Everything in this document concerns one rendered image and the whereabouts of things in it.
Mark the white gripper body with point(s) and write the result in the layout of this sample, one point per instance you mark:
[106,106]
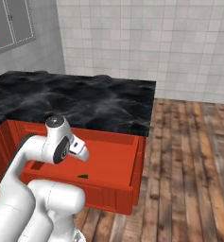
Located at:
[82,150]

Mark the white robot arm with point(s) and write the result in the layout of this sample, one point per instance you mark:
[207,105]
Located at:
[15,201]

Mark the small green sponge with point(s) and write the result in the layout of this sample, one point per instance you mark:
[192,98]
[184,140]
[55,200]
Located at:
[83,176]

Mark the red open drawer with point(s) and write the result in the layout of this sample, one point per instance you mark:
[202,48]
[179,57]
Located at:
[110,164]

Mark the red base cabinet front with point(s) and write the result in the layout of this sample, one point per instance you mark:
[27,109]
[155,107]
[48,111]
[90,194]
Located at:
[0,148]

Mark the grey framed window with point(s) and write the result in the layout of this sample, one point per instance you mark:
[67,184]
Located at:
[9,22]

